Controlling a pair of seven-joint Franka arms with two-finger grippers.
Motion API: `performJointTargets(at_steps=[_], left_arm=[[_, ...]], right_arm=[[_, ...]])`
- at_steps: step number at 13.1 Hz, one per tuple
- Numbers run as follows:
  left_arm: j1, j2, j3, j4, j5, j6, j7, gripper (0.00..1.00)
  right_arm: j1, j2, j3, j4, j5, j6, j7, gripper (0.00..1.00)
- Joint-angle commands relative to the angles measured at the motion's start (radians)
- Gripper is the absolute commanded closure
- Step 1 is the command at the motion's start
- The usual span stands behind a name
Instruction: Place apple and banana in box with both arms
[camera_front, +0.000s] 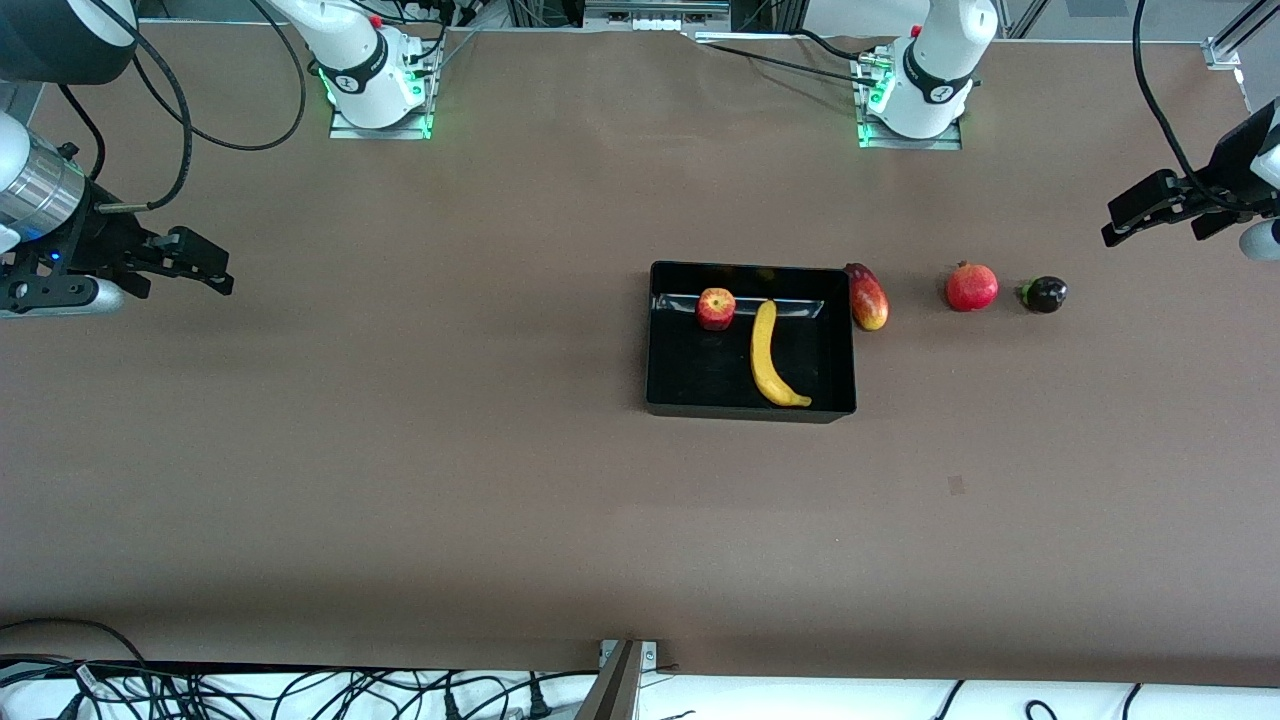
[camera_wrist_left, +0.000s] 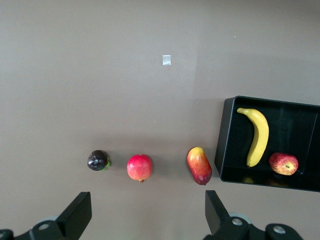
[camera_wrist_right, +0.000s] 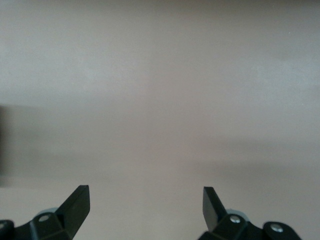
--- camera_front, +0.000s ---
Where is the yellow banana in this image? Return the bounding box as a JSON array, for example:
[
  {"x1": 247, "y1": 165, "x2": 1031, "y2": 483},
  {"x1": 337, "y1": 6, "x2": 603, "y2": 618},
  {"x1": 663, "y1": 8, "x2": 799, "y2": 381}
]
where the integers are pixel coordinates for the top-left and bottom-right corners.
[{"x1": 750, "y1": 299, "x2": 813, "y2": 408}]

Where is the black plastic box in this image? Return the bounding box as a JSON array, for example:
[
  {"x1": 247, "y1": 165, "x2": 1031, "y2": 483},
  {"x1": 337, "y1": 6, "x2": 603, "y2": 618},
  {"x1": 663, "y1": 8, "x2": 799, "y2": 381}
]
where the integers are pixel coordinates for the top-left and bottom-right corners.
[{"x1": 645, "y1": 261, "x2": 858, "y2": 424}]

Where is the aluminium corner profile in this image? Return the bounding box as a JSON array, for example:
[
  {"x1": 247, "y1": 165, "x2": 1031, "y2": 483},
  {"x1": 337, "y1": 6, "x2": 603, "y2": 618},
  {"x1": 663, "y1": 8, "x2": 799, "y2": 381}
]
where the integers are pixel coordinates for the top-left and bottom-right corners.
[{"x1": 1205, "y1": 0, "x2": 1280, "y2": 71}]

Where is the dark purple mangosteen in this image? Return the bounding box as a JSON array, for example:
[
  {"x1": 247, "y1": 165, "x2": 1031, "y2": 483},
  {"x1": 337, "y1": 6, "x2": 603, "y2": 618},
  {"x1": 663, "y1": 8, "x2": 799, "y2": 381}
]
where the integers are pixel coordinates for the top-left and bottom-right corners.
[{"x1": 1018, "y1": 276, "x2": 1068, "y2": 315}]

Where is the red pomegranate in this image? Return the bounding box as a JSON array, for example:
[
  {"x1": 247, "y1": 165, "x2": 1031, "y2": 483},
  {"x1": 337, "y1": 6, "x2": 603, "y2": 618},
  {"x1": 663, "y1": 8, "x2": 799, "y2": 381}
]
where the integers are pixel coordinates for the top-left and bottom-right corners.
[{"x1": 945, "y1": 260, "x2": 999, "y2": 313}]

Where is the red yellow mango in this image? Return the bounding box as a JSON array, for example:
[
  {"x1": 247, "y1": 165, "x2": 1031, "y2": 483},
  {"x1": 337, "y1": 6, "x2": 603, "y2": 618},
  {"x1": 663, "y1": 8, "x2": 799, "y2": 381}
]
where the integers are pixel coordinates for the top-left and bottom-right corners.
[{"x1": 847, "y1": 262, "x2": 890, "y2": 331}]

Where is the silver connector panel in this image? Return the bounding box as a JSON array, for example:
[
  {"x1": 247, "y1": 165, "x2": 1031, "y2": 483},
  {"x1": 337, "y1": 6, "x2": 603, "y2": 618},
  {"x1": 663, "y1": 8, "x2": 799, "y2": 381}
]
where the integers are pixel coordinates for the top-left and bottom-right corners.
[{"x1": 585, "y1": 0, "x2": 731, "y2": 31}]

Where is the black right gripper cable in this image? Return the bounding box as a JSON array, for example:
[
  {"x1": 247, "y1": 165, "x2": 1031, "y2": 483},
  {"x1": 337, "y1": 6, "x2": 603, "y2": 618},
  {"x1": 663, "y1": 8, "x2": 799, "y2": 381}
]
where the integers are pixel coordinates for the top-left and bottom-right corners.
[{"x1": 60, "y1": 20, "x2": 193, "y2": 211}]

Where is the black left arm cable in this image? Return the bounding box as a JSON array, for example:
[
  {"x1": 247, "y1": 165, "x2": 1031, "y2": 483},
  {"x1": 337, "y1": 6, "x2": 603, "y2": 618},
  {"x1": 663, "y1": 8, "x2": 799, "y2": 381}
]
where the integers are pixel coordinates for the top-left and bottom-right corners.
[{"x1": 1133, "y1": 0, "x2": 1201, "y2": 186}]

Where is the long looping black arm cable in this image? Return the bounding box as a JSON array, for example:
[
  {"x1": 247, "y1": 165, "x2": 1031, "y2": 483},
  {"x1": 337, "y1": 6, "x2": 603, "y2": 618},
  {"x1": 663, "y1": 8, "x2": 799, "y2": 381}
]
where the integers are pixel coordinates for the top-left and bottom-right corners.
[{"x1": 130, "y1": 0, "x2": 307, "y2": 151}]

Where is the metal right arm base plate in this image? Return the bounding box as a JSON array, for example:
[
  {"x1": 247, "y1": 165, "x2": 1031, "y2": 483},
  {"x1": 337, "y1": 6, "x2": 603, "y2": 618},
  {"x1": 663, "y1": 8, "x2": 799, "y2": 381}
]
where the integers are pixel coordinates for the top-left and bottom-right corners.
[{"x1": 330, "y1": 45, "x2": 433, "y2": 139}]

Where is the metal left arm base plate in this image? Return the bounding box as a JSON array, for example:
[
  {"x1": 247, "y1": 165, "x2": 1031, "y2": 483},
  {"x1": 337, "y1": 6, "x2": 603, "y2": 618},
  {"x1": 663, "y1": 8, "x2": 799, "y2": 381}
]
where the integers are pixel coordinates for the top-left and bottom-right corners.
[{"x1": 855, "y1": 55, "x2": 963, "y2": 151}]

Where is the arched black floor cable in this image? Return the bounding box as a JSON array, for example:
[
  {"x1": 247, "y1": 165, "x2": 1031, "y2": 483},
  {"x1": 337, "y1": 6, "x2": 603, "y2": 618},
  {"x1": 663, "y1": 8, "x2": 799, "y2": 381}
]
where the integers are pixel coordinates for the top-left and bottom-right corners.
[{"x1": 0, "y1": 618, "x2": 149, "y2": 666}]

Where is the short black table cable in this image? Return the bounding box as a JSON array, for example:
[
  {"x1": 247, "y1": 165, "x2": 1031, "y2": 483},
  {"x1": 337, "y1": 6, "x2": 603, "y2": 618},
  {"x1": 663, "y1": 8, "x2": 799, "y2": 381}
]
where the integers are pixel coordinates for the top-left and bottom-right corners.
[{"x1": 795, "y1": 28, "x2": 866, "y2": 59}]

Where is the long black table cable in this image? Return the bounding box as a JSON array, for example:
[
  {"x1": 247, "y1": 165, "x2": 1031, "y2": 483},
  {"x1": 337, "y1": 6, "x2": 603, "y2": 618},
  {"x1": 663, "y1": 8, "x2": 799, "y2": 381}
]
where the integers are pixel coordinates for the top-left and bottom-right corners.
[{"x1": 703, "y1": 42, "x2": 883, "y2": 87}]

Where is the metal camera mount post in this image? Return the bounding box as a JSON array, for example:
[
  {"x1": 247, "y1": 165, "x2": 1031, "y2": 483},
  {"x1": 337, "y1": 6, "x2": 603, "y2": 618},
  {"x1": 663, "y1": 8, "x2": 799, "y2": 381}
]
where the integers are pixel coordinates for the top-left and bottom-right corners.
[{"x1": 575, "y1": 640, "x2": 658, "y2": 720}]

